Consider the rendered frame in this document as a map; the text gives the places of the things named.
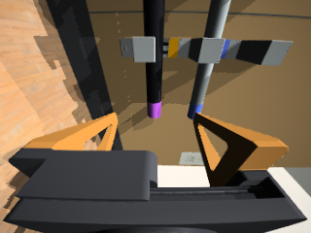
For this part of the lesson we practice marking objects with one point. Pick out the grey metal bar with blue end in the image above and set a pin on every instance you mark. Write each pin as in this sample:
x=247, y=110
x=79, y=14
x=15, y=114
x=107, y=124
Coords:
x=214, y=29

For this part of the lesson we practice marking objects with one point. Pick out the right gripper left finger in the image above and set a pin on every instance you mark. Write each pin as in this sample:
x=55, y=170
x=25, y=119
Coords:
x=73, y=138

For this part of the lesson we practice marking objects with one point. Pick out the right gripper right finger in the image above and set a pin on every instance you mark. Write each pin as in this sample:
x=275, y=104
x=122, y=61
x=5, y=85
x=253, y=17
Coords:
x=246, y=149

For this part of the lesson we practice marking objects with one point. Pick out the black metal bar with violet end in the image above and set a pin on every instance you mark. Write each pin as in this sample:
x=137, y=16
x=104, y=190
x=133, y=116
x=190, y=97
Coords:
x=154, y=27

